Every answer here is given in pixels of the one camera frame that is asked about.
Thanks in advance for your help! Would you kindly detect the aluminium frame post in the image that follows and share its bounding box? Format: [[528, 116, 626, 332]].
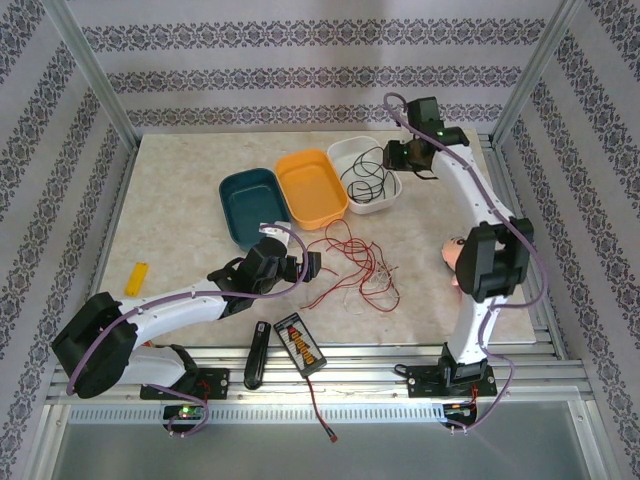
[[491, 0, 589, 147], [42, 0, 140, 150]]

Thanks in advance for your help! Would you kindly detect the orange plastic bin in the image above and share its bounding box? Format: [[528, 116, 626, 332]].
[[274, 148, 350, 231]]

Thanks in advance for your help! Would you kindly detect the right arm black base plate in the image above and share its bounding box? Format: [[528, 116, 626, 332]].
[[405, 364, 496, 400]]

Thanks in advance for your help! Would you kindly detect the yellow utility knife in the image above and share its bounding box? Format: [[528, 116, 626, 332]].
[[124, 262, 150, 296]]

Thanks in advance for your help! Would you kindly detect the small green-lit circuit board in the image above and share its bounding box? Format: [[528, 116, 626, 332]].
[[163, 405, 206, 424]]

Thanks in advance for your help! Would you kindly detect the black handheld device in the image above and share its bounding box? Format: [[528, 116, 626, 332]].
[[243, 320, 272, 390]]

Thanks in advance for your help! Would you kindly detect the thin white cable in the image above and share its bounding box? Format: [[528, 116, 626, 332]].
[[342, 258, 401, 316]]

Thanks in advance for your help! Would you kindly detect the teal plastic bin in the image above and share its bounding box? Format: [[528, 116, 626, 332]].
[[218, 168, 293, 253]]

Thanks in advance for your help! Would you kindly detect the black orange-labelled battery checker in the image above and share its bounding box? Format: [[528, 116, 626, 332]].
[[273, 312, 329, 374]]

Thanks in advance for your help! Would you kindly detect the aluminium rail frame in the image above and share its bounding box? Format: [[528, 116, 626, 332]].
[[47, 344, 586, 407]]

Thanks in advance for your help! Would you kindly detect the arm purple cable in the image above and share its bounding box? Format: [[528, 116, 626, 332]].
[[383, 92, 549, 434], [67, 223, 309, 439]]

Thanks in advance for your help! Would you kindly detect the thin red cable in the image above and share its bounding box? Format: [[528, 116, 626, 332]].
[[299, 239, 396, 312], [307, 218, 403, 314]]

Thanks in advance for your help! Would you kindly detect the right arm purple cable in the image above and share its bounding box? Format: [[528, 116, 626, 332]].
[[383, 92, 549, 434]]

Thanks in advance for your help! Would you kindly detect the white plastic bin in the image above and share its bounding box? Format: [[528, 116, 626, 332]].
[[327, 135, 404, 215]]

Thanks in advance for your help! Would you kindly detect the red black lead wire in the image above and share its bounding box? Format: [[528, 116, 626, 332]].
[[305, 372, 339, 444]]

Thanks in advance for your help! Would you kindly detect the thin black cable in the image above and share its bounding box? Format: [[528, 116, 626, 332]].
[[339, 146, 396, 204]]

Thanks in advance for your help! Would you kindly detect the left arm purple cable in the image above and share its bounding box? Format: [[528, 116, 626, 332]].
[[67, 223, 309, 439]]

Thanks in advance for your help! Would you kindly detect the pink plush doll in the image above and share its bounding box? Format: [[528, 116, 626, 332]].
[[440, 235, 471, 289]]

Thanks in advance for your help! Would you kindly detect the slotted grey cable duct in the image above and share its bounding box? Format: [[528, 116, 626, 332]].
[[67, 405, 446, 425]]

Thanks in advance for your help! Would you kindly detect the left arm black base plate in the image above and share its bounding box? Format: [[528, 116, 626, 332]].
[[139, 367, 231, 401]]

